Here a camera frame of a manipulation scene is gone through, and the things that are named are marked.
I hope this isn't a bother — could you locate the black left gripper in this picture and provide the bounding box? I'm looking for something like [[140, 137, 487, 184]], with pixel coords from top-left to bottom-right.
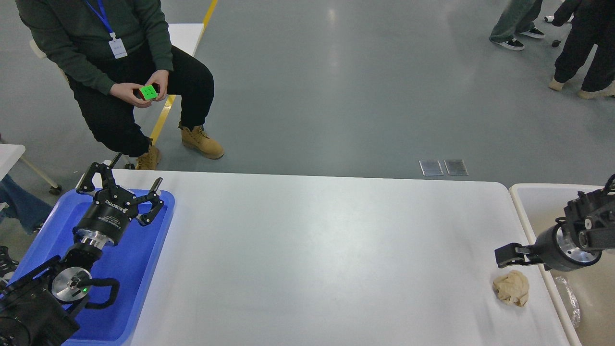
[[73, 162, 165, 246]]

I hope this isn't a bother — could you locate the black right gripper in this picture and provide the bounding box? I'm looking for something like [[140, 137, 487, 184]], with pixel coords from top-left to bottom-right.
[[495, 223, 602, 272]]

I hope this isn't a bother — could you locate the brown paper ball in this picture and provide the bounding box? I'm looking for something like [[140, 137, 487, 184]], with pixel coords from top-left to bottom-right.
[[492, 270, 530, 307]]

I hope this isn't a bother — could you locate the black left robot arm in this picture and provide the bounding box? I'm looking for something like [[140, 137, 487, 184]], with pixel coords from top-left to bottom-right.
[[1, 163, 175, 346]]

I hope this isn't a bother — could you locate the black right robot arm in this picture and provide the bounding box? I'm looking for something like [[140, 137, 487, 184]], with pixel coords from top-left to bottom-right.
[[494, 175, 615, 272]]

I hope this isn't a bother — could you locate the beige plastic bin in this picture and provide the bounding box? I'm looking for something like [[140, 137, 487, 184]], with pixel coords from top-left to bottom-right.
[[508, 183, 615, 346]]

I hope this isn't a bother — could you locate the blue plastic tray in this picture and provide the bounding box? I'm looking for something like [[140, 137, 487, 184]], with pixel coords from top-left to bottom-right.
[[12, 190, 175, 346]]

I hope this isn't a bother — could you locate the crumpled clear plastic wrap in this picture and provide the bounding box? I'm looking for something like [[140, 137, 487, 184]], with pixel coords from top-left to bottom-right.
[[554, 276, 581, 329]]

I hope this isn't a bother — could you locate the person in blue jeans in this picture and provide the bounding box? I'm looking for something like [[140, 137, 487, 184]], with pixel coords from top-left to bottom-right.
[[0, 175, 52, 235]]

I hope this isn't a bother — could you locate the right metal floor plate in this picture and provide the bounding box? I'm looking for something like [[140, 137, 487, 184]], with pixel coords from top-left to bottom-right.
[[444, 159, 469, 176]]

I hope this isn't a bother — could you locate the metal floor plate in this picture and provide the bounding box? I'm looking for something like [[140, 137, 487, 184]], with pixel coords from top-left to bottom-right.
[[444, 159, 469, 176], [419, 160, 444, 176]]

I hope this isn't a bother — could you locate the colourful puzzle cube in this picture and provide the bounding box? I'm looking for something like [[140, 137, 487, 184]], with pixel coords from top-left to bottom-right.
[[135, 83, 160, 101]]

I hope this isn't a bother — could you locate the white side table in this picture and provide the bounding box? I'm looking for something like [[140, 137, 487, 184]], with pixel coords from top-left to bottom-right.
[[0, 137, 64, 196]]

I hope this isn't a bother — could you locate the left metal floor plate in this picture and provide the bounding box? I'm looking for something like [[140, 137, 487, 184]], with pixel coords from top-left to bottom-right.
[[419, 160, 444, 176]]

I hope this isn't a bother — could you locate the person in green sweater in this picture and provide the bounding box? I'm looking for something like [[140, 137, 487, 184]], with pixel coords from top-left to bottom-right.
[[16, 0, 224, 170]]

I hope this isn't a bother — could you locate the white board on floor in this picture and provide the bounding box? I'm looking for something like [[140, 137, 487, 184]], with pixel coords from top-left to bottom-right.
[[168, 23, 205, 57]]

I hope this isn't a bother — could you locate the person in grey trousers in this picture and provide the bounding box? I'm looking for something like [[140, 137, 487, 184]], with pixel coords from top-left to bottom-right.
[[489, 0, 545, 51]]

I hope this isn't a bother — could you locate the person in black trousers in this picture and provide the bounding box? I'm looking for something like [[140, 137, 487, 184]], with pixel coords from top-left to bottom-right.
[[549, 0, 615, 100]]

